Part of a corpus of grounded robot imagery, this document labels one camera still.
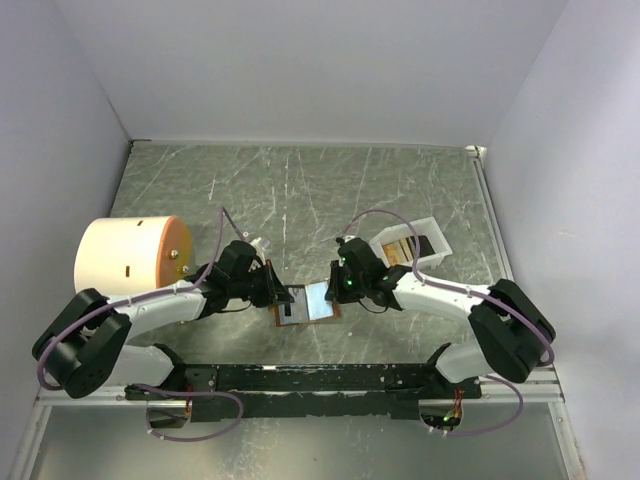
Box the black VIP credit card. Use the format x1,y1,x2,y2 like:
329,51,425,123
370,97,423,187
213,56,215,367
276,285,309,327

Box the aluminium right side rail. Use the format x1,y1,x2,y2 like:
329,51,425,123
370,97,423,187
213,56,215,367
464,144,541,363

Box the white card tray box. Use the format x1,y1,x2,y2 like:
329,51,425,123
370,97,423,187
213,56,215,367
369,217,452,271

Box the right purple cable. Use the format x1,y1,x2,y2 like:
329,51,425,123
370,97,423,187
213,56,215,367
339,208,556,367

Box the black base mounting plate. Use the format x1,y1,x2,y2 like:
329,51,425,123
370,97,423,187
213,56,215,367
125,363,481,422

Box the aluminium rail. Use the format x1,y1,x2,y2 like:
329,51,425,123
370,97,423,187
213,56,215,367
36,363,564,405
464,144,541,363

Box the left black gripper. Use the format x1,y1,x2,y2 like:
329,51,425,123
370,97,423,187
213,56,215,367
229,258,294,307

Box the purple cable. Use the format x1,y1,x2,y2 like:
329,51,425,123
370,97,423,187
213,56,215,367
339,208,556,367
37,205,249,391

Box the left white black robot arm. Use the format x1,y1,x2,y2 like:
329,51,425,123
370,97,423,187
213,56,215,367
32,240,293,399

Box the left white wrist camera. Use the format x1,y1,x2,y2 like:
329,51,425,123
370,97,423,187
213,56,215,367
250,236,271,262

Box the brown leather card holder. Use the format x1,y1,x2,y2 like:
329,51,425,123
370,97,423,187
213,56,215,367
270,280,340,327

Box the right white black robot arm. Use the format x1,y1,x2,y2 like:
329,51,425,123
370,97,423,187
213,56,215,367
325,237,556,398

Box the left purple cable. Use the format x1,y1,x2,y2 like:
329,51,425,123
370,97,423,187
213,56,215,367
37,205,249,391

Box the white orange cylinder drum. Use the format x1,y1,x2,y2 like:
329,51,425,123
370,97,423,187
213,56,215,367
73,215,195,324

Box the aluminium front rail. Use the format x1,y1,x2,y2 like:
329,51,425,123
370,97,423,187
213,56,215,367
36,363,564,405

